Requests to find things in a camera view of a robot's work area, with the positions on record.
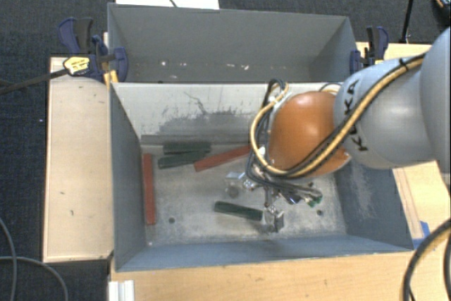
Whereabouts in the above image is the grey metal bin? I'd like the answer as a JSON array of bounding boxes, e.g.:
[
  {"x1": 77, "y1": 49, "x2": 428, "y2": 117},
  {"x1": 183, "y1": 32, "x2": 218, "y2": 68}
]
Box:
[{"x1": 106, "y1": 2, "x2": 415, "y2": 273}]

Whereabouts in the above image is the pale wood board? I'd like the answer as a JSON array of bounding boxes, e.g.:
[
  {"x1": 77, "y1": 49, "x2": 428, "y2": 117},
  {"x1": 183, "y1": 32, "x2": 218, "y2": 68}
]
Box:
[{"x1": 42, "y1": 56, "x2": 114, "y2": 264}]

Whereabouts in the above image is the red-brown flat block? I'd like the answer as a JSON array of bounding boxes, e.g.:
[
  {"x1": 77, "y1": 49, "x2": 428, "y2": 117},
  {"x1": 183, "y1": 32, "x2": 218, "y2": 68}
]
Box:
[
  {"x1": 142, "y1": 152, "x2": 157, "y2": 226},
  {"x1": 193, "y1": 145, "x2": 253, "y2": 173}
]

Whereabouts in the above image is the black cylinder on white bracket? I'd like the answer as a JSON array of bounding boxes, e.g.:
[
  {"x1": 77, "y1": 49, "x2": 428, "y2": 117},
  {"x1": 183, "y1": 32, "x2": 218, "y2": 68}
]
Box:
[{"x1": 283, "y1": 190, "x2": 306, "y2": 206}]

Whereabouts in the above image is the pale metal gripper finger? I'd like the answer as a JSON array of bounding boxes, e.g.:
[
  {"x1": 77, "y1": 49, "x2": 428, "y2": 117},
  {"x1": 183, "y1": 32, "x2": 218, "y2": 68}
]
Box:
[
  {"x1": 225, "y1": 171, "x2": 255, "y2": 197},
  {"x1": 263, "y1": 206, "x2": 285, "y2": 233}
]

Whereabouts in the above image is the dark green flat block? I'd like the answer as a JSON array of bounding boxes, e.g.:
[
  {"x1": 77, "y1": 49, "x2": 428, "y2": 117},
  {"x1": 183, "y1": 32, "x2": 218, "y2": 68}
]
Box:
[
  {"x1": 214, "y1": 200, "x2": 265, "y2": 223},
  {"x1": 157, "y1": 151, "x2": 209, "y2": 171},
  {"x1": 162, "y1": 140, "x2": 212, "y2": 155}
]

